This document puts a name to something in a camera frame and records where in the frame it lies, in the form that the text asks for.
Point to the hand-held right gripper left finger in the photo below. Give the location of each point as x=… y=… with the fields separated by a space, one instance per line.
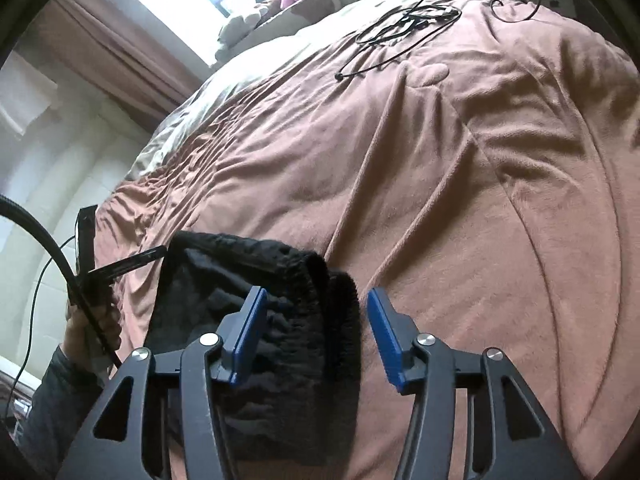
x=247 y=332

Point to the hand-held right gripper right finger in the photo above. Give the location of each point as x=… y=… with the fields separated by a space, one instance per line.
x=387 y=335

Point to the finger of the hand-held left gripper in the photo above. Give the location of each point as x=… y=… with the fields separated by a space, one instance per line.
x=130 y=261

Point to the black pants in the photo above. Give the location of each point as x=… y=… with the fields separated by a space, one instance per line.
x=300 y=360

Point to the person's left forearm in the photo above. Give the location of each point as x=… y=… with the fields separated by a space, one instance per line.
x=55 y=400

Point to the person's left hand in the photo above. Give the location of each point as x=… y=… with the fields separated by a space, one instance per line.
x=82 y=332

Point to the bed with brown sheet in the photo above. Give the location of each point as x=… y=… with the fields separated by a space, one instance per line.
x=425 y=210

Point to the beige pillow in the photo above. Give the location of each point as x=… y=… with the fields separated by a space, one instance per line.
x=210 y=95

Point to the pink curtain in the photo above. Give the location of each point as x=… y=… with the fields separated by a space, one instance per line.
x=110 y=45

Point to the beige plush toy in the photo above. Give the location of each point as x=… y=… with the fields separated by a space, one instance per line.
x=240 y=25

